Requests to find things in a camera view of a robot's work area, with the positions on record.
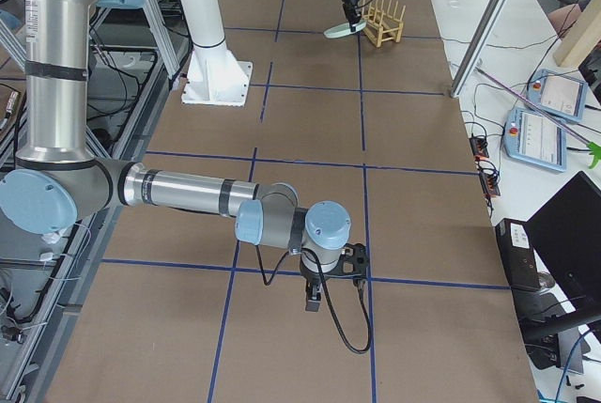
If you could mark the light green plate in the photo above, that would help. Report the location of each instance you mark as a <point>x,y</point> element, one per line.
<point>344,29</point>

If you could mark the near teach pendant tablet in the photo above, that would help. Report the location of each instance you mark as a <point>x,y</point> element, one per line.
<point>534,139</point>

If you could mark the wooden dish rack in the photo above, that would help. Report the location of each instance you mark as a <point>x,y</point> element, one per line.
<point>384,21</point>

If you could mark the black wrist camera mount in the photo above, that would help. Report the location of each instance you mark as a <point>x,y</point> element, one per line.
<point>353,263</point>

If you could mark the wooden beam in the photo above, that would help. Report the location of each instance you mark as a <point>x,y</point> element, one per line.
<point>581,38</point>

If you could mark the grabber stick with green tip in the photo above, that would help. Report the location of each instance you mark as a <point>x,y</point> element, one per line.
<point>592,147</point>

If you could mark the aluminium frame post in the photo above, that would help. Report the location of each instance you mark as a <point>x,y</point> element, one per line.
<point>477,44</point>

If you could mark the white pedestal column with base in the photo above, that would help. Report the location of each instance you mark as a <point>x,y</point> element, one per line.
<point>214,76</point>

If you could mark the black computer box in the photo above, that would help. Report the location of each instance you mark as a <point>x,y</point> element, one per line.
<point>518,258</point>

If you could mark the orange black usb hub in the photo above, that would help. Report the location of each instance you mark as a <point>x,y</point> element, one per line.
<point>478,146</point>

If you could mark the teach pendant tablet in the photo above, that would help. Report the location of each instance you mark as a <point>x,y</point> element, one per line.
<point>558,94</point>
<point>534,139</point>

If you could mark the far teach pendant tablet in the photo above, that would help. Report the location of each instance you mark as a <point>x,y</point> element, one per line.
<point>558,94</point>

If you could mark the black monitor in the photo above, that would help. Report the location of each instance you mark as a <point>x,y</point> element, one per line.
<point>565,233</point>

